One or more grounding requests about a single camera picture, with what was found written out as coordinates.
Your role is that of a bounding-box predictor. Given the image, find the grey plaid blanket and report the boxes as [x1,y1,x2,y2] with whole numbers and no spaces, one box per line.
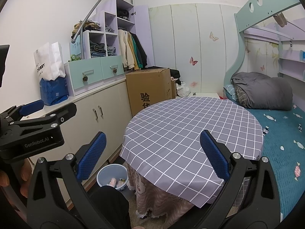
[235,86,251,108]

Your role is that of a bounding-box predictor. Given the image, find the purple cubby shelf unit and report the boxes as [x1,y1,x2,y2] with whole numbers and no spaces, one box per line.
[82,0,154,72]

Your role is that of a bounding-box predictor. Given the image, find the round table checked cloth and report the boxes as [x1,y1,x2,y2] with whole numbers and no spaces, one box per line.
[120,96,265,208]

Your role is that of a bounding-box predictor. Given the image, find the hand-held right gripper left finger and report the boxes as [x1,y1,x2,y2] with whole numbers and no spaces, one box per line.
[26,131,107,229]

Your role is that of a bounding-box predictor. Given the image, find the teal bedsheet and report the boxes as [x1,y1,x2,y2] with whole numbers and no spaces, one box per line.
[224,93,305,221]

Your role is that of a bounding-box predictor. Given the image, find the olive clothes pile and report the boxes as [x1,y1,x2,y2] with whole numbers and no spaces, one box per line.
[71,20,101,39]

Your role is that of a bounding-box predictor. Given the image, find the dark folded clothes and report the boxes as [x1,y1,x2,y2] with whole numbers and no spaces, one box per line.
[117,9,131,20]

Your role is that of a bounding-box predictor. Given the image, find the white waste bin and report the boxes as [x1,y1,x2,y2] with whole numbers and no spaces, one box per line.
[96,164,129,192]

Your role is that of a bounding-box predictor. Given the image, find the blue bag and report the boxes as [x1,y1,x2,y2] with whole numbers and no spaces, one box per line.
[39,77,70,106]

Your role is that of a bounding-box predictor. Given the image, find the brown hanging object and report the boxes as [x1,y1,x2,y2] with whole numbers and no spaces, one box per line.
[272,13,288,28]

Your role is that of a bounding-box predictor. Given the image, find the white plastic bag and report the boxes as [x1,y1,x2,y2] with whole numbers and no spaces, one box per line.
[176,81,191,97]

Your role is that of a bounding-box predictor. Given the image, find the light blue paper sign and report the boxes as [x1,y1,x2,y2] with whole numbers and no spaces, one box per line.
[69,41,84,60]

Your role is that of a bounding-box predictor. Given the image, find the teal drawer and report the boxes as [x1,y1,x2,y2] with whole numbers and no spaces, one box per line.
[100,55,125,85]
[64,59,104,96]

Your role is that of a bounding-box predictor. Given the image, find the light blue checked pillow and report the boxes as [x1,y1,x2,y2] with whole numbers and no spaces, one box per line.
[224,84,239,101]

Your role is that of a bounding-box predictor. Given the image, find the person's left hand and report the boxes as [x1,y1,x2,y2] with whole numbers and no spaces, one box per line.
[0,159,33,198]

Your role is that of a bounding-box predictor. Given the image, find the teal bunk bed frame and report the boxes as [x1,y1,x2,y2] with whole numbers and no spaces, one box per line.
[223,0,305,96]

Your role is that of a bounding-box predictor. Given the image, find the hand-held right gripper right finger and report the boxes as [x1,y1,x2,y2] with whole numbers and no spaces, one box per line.
[200,129,284,229]

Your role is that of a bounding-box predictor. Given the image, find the large cardboard box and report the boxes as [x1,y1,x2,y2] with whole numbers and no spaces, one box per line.
[125,68,172,118]

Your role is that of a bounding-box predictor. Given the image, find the grey metal handrail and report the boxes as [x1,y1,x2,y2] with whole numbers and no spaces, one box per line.
[71,0,135,44]

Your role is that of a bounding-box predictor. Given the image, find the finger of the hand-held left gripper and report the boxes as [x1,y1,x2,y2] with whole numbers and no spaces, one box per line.
[12,103,77,129]
[0,99,45,124]

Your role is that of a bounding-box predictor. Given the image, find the purple headboard shelf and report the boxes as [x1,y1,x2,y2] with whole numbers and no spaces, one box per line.
[244,20,305,81]

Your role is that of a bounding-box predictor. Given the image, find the row of hanging clothes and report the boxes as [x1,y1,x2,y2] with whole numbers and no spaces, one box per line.
[118,28,148,71]

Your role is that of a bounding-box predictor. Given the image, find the grey quilt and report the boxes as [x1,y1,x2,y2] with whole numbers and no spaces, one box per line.
[231,72,293,111]

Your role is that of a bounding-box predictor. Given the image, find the white low cabinet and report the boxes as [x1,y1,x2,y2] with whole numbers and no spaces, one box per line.
[19,75,134,210]

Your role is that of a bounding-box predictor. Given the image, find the brown patterned table skirt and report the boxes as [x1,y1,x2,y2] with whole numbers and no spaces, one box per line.
[125,161,253,220]

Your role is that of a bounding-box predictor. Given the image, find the white paper bag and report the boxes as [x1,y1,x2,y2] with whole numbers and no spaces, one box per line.
[33,42,66,81]

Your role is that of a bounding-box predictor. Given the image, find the white board platform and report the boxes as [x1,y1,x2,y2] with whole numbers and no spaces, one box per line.
[191,92,220,99]

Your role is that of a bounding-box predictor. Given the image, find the person's black trouser leg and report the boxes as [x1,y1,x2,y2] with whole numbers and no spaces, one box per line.
[90,184,132,229]

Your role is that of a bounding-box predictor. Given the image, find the small cardboard box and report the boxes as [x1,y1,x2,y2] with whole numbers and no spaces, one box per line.
[171,77,179,99]

